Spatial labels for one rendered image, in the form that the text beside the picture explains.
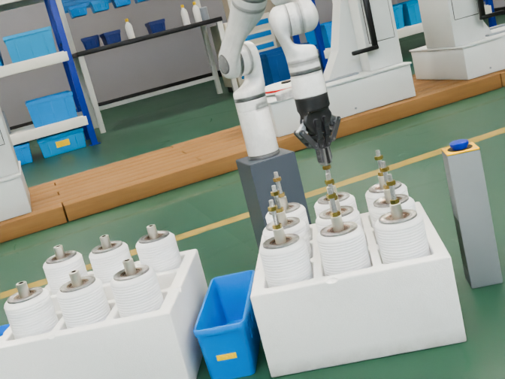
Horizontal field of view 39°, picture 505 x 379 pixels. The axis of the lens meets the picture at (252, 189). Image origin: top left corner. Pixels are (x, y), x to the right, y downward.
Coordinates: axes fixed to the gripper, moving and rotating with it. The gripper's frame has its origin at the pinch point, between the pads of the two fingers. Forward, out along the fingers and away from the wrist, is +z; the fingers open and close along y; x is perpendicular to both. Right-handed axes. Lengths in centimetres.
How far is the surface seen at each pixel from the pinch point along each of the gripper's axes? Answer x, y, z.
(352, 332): -22.4, -22.0, 28.8
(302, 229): -5.5, -15.2, 11.7
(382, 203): -16.0, -0.9, 10.2
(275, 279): -11.3, -29.0, 16.4
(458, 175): -23.9, 15.1, 9.0
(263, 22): 440, 337, -24
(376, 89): 146, 169, 18
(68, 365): 16, -65, 24
